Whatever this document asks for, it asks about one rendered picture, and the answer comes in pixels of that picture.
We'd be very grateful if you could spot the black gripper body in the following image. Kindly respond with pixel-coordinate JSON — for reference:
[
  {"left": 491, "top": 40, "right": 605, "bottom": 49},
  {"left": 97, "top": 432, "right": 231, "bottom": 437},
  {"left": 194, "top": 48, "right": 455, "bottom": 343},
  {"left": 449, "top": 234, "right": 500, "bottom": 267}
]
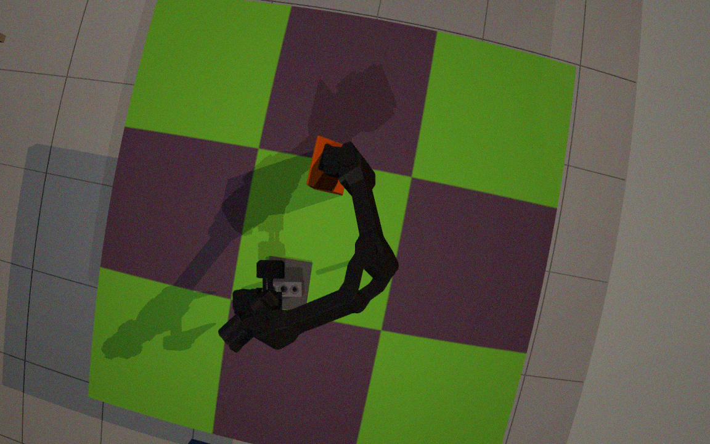
[{"left": 256, "top": 260, "right": 284, "bottom": 310}]

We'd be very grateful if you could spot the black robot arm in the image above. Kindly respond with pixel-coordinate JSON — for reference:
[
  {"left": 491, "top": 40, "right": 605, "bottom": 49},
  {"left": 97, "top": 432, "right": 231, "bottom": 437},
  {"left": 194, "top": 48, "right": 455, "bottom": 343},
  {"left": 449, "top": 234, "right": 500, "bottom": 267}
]
[{"left": 218, "top": 141, "right": 399, "bottom": 352}]

